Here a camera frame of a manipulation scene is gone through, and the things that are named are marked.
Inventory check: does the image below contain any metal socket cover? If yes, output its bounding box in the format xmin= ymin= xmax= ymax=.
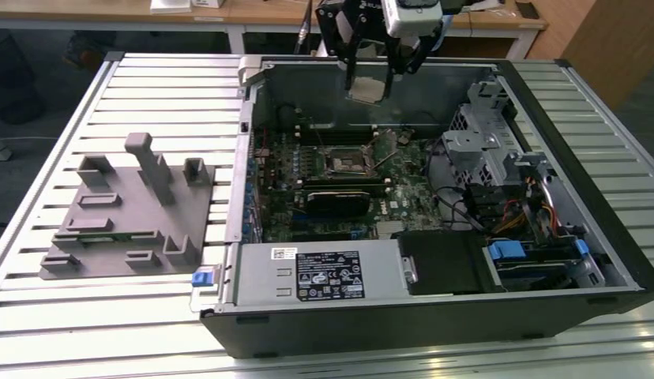
xmin=364 ymin=129 xmax=401 ymax=163

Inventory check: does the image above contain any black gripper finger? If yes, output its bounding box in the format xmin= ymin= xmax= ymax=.
xmin=381 ymin=18 xmax=446 ymax=99
xmin=314 ymin=2 xmax=364 ymax=92

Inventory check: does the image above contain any silver power supply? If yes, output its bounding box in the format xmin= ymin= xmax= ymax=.
xmin=234 ymin=240 xmax=413 ymax=307

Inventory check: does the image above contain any grey parts rack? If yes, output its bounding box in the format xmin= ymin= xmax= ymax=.
xmin=38 ymin=132 xmax=220 ymax=282

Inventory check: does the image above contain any black RAM slot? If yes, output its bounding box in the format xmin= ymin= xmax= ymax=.
xmin=297 ymin=127 xmax=377 ymax=134
xmin=297 ymin=137 xmax=377 ymax=145
xmin=297 ymin=133 xmax=377 ymax=140
xmin=297 ymin=122 xmax=377 ymax=129

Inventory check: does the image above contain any green RAM stick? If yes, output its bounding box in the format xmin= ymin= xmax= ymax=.
xmin=77 ymin=232 xmax=164 ymax=242

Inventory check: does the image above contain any metal drive cage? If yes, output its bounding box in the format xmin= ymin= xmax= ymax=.
xmin=441 ymin=78 xmax=521 ymax=189

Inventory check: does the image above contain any installed RAM stick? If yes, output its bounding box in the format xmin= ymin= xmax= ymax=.
xmin=305 ymin=177 xmax=388 ymax=193

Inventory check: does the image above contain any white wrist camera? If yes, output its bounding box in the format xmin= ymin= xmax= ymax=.
xmin=382 ymin=0 xmax=445 ymax=37

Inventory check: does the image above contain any wooden cabinet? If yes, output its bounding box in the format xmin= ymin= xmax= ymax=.
xmin=526 ymin=0 xmax=654 ymax=110

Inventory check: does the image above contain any black plastic shroud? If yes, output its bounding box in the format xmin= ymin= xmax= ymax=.
xmin=398 ymin=231 xmax=506 ymax=297

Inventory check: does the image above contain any blue disk carrier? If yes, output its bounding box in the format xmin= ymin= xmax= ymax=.
xmin=485 ymin=238 xmax=574 ymax=273

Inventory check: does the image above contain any green motherboard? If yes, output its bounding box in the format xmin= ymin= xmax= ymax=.
xmin=248 ymin=126 xmax=450 ymax=244

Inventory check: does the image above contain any black graphics card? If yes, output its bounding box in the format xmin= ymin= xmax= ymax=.
xmin=305 ymin=189 xmax=372 ymax=216

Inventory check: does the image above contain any silver CPU chip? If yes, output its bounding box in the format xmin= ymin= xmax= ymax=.
xmin=346 ymin=77 xmax=390 ymax=106

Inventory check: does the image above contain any wooden desk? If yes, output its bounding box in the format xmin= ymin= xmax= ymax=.
xmin=0 ymin=0 xmax=550 ymax=60

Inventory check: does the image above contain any black PC case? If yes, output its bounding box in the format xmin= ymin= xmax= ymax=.
xmin=200 ymin=54 xmax=654 ymax=360

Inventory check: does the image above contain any orange yellow wire bundle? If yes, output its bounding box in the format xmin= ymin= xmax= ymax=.
xmin=493 ymin=177 xmax=566 ymax=238

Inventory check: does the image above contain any silver chipset heatsink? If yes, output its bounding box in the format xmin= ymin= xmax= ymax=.
xmin=377 ymin=220 xmax=405 ymax=238

